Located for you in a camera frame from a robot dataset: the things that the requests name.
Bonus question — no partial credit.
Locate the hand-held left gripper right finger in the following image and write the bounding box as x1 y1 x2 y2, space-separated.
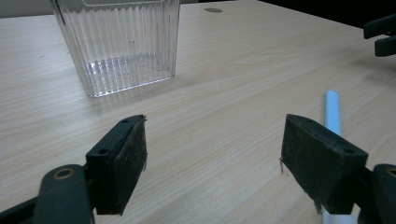
279 113 370 216

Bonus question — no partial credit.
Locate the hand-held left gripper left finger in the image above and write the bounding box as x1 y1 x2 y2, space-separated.
85 114 149 217

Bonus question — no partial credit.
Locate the clear ribbed plastic container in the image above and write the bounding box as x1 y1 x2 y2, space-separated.
50 0 181 99

